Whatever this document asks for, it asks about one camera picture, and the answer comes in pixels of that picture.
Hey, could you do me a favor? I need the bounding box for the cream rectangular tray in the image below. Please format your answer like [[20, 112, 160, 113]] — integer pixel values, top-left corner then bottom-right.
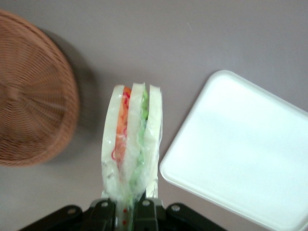
[[159, 69, 308, 231]]

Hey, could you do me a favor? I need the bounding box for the triangle sandwich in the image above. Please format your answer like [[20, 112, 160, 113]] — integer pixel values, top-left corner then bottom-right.
[[101, 82, 164, 231]]

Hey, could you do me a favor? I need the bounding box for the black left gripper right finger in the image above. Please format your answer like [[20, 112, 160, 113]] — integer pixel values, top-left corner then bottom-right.
[[134, 197, 226, 231]]

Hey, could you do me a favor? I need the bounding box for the round brown wicker basket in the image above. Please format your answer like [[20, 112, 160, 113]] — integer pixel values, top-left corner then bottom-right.
[[0, 9, 80, 168]]

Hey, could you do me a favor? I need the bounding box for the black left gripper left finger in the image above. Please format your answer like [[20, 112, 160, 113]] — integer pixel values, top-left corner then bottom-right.
[[23, 199, 118, 231]]

